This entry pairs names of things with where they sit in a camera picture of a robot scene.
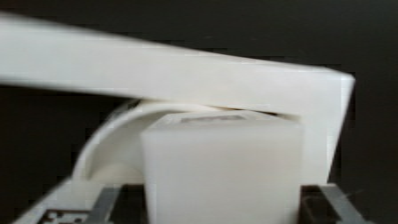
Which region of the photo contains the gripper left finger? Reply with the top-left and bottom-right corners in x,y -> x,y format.
83,185 -> 145,224

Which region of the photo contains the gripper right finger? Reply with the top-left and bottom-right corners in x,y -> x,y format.
299,184 -> 372,224

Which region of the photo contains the white right fence bar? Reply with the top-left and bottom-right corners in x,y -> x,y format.
296,69 -> 354,185

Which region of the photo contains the white fence bar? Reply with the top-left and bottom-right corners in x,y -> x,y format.
296,69 -> 354,185
0,12 -> 310,115

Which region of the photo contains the white front fence bar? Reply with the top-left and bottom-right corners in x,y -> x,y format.
0,12 -> 310,115

